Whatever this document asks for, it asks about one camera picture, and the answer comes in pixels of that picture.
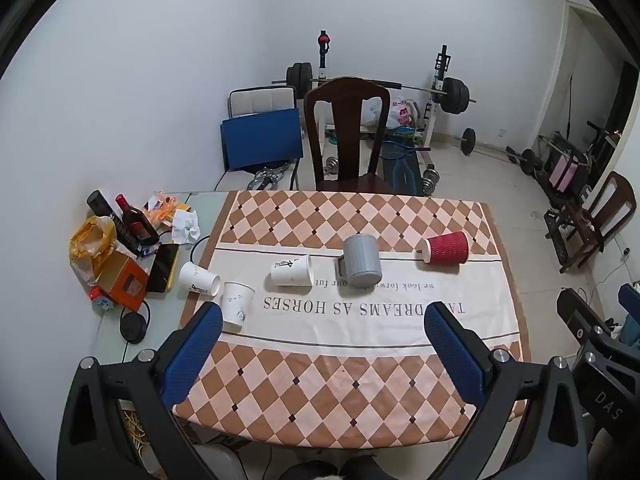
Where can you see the small barbell on floor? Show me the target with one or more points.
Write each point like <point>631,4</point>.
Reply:
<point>468,140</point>

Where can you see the small blue white carton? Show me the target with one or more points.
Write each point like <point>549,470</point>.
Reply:
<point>101,301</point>

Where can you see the chrome metal parts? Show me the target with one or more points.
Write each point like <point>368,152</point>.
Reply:
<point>267,176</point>

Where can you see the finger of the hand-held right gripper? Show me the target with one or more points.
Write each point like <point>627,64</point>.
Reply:
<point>580,317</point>
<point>631,300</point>

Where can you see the orange snack packet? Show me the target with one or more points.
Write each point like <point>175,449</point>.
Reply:
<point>162,206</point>

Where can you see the dark bottle box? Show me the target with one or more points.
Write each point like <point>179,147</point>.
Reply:
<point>112,215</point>

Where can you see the blue board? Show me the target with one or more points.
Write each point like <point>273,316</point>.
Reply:
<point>262,137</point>

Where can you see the chrome dumbbell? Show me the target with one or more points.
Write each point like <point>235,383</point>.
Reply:
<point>431,182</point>
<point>332,165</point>

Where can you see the black exercise machine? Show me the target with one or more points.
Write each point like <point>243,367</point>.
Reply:
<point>537,160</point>

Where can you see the orange cardboard box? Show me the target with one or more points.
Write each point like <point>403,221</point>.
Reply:
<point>125,280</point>

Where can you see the crumpled white tissue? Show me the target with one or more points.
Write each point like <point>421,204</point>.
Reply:
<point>186,227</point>

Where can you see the black weight bench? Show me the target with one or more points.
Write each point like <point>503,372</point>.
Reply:
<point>402,170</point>

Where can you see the checkered tablecloth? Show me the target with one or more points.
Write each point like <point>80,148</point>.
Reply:
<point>350,375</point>

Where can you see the grey ribbed mug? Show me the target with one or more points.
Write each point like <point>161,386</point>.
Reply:
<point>362,260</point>

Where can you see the dark wooden chair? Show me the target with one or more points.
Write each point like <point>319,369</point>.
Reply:
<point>348,130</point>

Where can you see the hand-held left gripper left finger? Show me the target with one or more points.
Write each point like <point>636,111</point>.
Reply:
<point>192,355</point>

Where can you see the red capped wine bottle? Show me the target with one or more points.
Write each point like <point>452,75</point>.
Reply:
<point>137,225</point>

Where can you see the white paper cup lying centre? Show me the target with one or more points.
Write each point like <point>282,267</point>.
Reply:
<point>292,270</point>

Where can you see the black barbell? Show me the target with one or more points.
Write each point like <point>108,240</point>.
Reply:
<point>455,95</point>

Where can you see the white plastic bag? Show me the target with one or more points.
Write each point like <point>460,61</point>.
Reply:
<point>400,112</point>

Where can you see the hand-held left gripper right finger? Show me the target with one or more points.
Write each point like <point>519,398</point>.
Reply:
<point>455,355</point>

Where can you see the yellow plastic bag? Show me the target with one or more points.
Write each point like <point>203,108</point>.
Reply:
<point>87,245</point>

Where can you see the brown wooden chair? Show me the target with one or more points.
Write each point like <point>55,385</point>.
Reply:
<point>607,210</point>

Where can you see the red paper cup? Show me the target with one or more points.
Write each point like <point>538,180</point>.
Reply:
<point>447,249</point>

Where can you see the white barbell rack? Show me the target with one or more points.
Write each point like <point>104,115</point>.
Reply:
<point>439,75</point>

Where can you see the black flat case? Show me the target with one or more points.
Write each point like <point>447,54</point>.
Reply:
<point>163,267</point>

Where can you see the white padded chair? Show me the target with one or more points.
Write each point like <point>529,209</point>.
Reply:
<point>260,97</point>

